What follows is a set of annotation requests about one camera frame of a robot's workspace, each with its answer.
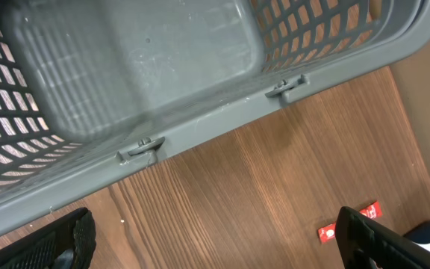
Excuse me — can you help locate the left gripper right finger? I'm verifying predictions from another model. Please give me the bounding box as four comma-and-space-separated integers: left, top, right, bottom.
335, 206, 430, 269

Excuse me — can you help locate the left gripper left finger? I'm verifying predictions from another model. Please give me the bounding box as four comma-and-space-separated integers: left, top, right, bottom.
0, 208, 96, 269

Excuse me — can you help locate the red coffee stick sachet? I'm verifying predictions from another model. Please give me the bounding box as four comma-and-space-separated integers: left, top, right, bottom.
317, 201, 383, 244

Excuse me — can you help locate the grey plastic shopping basket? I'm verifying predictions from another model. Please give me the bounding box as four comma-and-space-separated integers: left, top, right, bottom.
0, 0, 430, 236

